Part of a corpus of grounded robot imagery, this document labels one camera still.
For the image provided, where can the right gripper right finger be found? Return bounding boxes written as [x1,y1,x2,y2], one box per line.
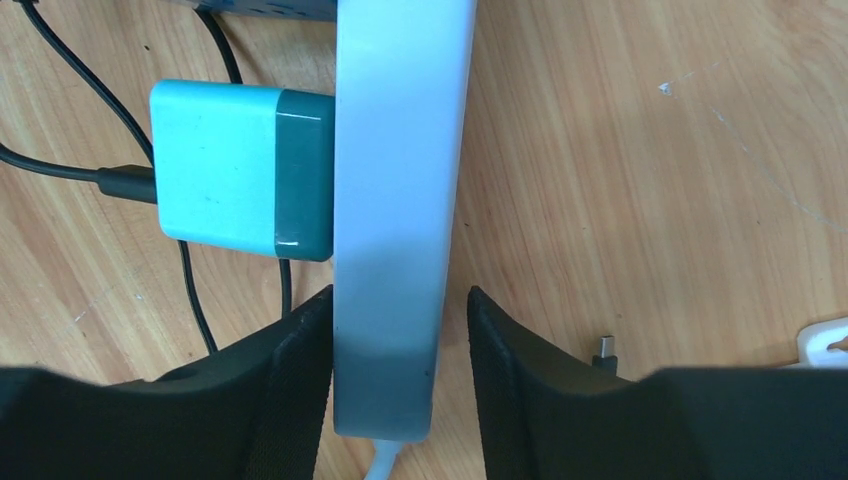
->
[467,287,847,479]

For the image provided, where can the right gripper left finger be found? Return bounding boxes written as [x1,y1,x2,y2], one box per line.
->
[1,288,333,479]

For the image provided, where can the white power strip blue USB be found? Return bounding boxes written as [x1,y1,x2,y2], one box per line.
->
[795,317,847,369]

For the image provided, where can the light blue power strip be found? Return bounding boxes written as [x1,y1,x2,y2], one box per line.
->
[333,1,476,479]

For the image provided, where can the black TP-Link charger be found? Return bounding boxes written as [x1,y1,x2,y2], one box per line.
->
[1,1,226,366]

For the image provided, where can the dark blue cube adapter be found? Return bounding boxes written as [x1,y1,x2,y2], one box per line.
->
[188,0,337,23]

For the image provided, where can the teal small plug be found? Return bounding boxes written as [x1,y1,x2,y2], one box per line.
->
[149,80,335,262]

